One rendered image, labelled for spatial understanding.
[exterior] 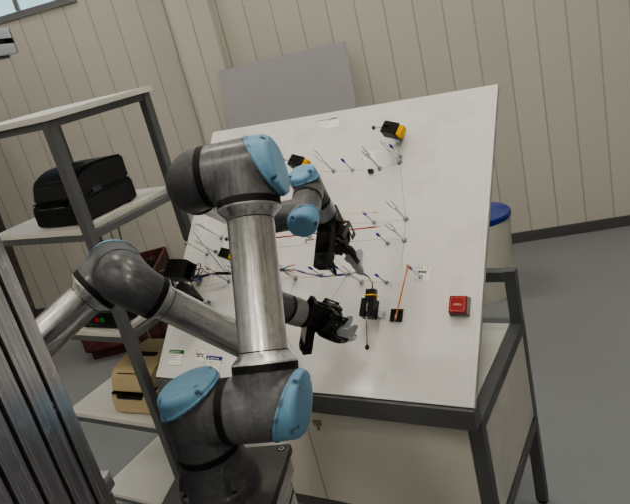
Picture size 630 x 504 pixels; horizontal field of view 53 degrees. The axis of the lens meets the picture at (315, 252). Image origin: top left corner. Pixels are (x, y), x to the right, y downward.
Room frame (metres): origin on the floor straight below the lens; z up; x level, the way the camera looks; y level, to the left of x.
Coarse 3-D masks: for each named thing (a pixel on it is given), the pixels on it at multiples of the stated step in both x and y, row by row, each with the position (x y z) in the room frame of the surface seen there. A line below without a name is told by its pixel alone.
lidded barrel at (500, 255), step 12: (492, 204) 3.93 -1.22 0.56; (504, 204) 3.87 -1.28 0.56; (492, 216) 3.71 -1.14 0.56; (504, 216) 3.68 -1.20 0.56; (492, 228) 3.63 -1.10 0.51; (504, 228) 3.67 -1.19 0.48; (492, 240) 3.63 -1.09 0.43; (504, 240) 3.67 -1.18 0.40; (492, 252) 3.64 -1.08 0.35; (504, 252) 3.67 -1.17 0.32; (492, 264) 3.64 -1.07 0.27; (504, 264) 3.67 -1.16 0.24; (492, 288) 3.65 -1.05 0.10; (504, 288) 3.67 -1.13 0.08; (492, 300) 3.66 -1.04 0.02
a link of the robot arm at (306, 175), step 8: (296, 168) 1.56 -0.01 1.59; (304, 168) 1.54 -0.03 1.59; (312, 168) 1.53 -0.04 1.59; (296, 176) 1.52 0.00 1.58; (304, 176) 1.51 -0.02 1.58; (312, 176) 1.52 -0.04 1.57; (296, 184) 1.52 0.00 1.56; (304, 184) 1.51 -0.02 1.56; (312, 184) 1.51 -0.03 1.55; (320, 184) 1.53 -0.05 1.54; (320, 192) 1.51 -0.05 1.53; (328, 200) 1.55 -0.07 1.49
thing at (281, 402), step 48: (240, 144) 1.11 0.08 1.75; (240, 192) 1.06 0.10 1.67; (288, 192) 1.11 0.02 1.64; (240, 240) 1.04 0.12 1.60; (240, 288) 1.01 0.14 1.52; (240, 336) 0.98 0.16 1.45; (240, 384) 0.93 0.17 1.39; (288, 384) 0.90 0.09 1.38; (240, 432) 0.89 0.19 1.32; (288, 432) 0.88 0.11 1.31
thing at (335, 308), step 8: (312, 296) 1.52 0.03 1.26; (312, 304) 1.49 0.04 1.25; (320, 304) 1.51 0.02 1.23; (328, 304) 1.53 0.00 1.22; (336, 304) 1.56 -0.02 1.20; (312, 312) 1.49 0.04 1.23; (320, 312) 1.50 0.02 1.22; (328, 312) 1.51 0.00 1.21; (336, 312) 1.52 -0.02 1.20; (312, 320) 1.50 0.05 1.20; (320, 320) 1.51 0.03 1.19; (328, 320) 1.50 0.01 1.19; (336, 320) 1.52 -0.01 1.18; (344, 320) 1.51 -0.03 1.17; (320, 328) 1.51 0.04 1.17; (328, 328) 1.50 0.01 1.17; (336, 328) 1.52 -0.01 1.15; (320, 336) 1.51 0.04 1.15
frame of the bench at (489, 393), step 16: (496, 320) 1.98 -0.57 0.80; (512, 336) 1.85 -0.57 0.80; (512, 352) 1.78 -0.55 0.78; (528, 352) 1.94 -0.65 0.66; (496, 368) 1.69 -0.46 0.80; (528, 368) 1.92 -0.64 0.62; (496, 384) 1.61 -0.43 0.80; (480, 400) 1.55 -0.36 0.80; (480, 432) 1.45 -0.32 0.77; (528, 432) 1.86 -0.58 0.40; (480, 448) 1.46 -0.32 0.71; (528, 448) 1.80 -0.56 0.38; (480, 464) 1.46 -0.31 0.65; (480, 480) 1.46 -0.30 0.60; (544, 480) 1.92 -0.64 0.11; (304, 496) 1.82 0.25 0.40; (496, 496) 1.47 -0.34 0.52; (512, 496) 1.59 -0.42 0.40; (544, 496) 1.92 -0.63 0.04
